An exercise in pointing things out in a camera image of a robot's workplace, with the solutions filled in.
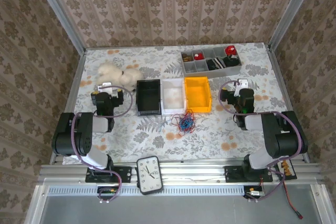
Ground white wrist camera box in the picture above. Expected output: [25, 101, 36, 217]
[234, 78, 249, 97]
[97, 81, 114, 94]

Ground grey slotted cable duct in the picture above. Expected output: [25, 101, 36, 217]
[46, 185, 248, 196]

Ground red black power wire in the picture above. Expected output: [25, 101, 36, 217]
[281, 178, 305, 221]

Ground black bundled item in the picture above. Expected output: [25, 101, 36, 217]
[223, 55, 241, 68]

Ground grey compartment organizer tray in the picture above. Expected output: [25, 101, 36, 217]
[180, 46, 243, 78]

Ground black controller box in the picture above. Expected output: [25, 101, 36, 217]
[243, 185, 264, 200]
[96, 185, 119, 200]

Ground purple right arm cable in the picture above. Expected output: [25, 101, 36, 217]
[218, 80, 310, 203]

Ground floral printed tablecloth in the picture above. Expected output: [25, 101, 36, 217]
[67, 42, 303, 161]

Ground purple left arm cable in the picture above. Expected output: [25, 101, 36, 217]
[70, 83, 134, 204]

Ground black board with orange connectors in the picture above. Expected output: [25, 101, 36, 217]
[274, 156, 298, 180]

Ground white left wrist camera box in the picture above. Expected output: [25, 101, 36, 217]
[97, 81, 114, 94]

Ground black left controller box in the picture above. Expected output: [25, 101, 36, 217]
[96, 185, 119, 200]

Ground black plastic bin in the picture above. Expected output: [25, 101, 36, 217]
[135, 78, 163, 116]

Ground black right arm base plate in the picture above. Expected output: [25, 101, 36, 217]
[224, 165, 274, 183]

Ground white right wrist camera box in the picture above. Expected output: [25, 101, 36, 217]
[234, 78, 249, 97]

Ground aluminium frame post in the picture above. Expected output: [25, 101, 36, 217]
[29, 0, 88, 55]
[267, 0, 320, 52]

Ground red blue wires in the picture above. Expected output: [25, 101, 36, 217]
[171, 109, 196, 137]

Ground black right controller box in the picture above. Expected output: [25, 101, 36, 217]
[243, 185, 264, 200]

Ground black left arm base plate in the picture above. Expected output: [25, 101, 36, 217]
[85, 165, 132, 184]

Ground white plastic bin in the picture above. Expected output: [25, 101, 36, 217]
[160, 78, 187, 115]

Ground black white striped cloth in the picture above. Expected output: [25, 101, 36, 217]
[206, 57, 226, 71]

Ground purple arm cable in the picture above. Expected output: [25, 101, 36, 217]
[218, 80, 310, 203]
[70, 83, 134, 204]

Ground black white analog clock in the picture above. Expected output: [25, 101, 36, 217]
[136, 155, 164, 196]

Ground yellow plastic bin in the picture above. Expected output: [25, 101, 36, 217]
[183, 76, 213, 113]

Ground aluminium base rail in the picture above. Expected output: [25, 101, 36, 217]
[38, 163, 323, 186]

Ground white plush toy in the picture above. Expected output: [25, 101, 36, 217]
[96, 61, 145, 91]

